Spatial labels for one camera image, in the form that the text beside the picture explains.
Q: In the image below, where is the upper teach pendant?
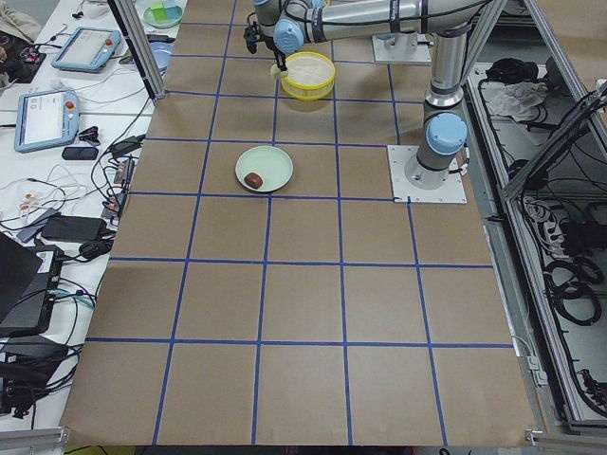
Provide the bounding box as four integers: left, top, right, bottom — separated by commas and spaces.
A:
51, 27, 122, 73

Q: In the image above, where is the blue plate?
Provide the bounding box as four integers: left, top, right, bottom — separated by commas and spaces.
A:
149, 42, 173, 73

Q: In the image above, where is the light green plate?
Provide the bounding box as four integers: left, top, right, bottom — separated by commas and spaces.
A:
235, 145, 294, 192

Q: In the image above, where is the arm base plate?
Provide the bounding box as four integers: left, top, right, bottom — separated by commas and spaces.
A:
372, 33, 433, 66
387, 145, 467, 205

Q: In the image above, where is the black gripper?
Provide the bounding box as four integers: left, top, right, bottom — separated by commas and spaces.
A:
243, 12, 287, 71

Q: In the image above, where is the yellow steamer basket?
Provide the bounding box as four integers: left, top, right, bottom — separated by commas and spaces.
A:
281, 51, 336, 100

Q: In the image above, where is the brown bun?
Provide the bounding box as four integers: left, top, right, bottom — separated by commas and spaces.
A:
244, 173, 264, 190

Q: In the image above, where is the aluminium frame post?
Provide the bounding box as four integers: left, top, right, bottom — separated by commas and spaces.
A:
108, 0, 166, 102

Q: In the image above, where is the teach pendant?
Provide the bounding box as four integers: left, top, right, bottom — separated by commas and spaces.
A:
51, 27, 122, 73
14, 90, 80, 154

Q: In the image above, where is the white bun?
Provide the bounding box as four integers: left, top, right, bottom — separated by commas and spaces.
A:
270, 64, 288, 80

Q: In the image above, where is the white crumpled cloth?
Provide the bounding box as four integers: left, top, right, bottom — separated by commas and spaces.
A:
487, 82, 548, 122

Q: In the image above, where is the black power adapter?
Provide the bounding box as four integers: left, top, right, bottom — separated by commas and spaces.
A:
41, 215, 106, 243

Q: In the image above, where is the black phone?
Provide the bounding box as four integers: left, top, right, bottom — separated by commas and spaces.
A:
62, 146, 99, 161

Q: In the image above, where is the black laptop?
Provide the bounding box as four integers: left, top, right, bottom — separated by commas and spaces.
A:
1, 234, 63, 337

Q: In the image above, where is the lower teach pendant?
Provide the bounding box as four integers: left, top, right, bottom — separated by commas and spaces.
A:
14, 90, 80, 154

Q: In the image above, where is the green plate with blocks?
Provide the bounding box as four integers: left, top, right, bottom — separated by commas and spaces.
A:
143, 0, 183, 29

